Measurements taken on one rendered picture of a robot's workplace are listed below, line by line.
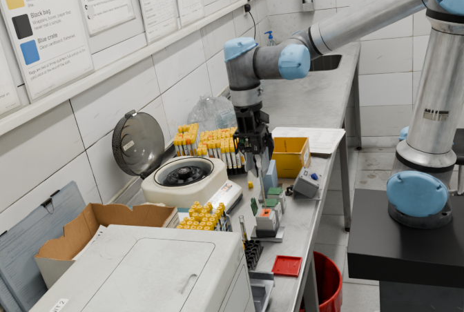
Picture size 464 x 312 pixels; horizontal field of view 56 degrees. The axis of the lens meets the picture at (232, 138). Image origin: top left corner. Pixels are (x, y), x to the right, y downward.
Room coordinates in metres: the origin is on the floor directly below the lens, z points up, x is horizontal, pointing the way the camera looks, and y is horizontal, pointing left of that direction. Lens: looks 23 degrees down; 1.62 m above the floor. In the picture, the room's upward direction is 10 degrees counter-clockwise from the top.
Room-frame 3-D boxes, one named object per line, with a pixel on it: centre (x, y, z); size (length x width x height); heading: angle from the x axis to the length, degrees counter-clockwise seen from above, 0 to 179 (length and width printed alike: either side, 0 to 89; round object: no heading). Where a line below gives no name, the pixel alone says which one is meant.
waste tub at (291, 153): (1.39, -0.19, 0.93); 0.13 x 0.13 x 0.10; 66
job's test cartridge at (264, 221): (1.03, -0.05, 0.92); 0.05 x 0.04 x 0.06; 70
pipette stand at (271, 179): (1.25, -0.10, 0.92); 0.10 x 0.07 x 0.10; 165
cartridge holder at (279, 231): (1.03, -0.05, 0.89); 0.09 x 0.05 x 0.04; 70
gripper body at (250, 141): (1.00, -0.05, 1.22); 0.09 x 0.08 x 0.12; 160
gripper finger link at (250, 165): (1.01, -0.03, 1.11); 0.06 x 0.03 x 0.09; 160
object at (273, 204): (1.09, -0.08, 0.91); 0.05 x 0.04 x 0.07; 68
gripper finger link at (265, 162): (1.00, -0.07, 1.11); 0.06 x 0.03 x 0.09; 160
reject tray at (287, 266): (0.88, -0.08, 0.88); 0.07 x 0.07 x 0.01; 68
